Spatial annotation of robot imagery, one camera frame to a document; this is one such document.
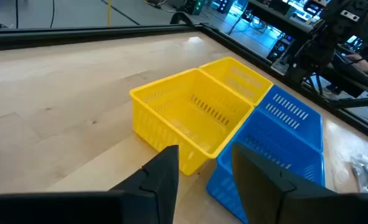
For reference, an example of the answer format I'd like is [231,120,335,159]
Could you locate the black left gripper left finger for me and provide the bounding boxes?
[108,144,181,224]

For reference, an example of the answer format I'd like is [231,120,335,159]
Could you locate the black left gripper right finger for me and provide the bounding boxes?
[232,142,339,224]

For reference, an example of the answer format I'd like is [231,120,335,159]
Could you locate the clear bag with black puff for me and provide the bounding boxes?
[350,154,368,194]

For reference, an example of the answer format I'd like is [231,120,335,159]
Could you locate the person's hand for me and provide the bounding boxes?
[346,54,368,74]

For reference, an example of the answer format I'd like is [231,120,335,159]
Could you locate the blue plastic basket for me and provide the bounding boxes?
[205,107,326,224]
[257,84,324,153]

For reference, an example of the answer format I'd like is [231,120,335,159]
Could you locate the black workbench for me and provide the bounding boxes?
[245,0,368,97]

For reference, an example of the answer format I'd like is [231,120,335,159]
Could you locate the computer tower with lights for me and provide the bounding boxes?
[184,0,205,16]
[217,0,235,14]
[267,34,293,62]

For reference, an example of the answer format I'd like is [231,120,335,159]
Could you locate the yellow plastic basket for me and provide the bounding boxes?
[198,56,274,106]
[129,67,255,177]

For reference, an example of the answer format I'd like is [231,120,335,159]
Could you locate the black support beam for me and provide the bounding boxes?
[326,95,368,110]

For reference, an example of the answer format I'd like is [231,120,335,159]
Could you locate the yellow hanging cable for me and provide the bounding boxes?
[106,0,113,27]

